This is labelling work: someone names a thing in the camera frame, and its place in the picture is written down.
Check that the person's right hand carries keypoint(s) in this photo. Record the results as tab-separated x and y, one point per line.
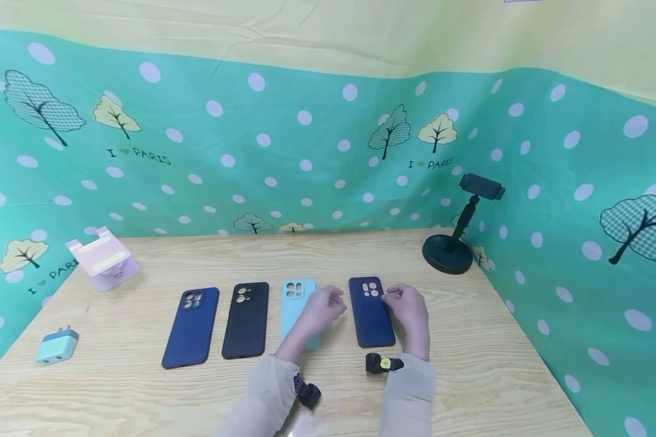
413	318

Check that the person's left hand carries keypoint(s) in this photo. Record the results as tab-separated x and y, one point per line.
317	315

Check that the person's left fingers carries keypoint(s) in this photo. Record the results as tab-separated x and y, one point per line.
334	300

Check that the person's right fingers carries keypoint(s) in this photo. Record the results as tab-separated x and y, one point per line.
394	293

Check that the navy phone case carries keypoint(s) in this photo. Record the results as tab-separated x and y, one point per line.
370	318

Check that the light blue phone case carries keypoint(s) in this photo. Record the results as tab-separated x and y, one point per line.
293	309

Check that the black phone holder stand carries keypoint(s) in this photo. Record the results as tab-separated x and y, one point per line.
448	252

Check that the black wrist band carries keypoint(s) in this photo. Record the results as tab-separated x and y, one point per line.
308	392
381	363

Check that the black phone case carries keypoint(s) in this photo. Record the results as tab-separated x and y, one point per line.
246	325

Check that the pink phone stand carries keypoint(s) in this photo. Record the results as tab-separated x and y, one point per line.
103	258

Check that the light green charger plug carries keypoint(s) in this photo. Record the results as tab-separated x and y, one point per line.
56	347

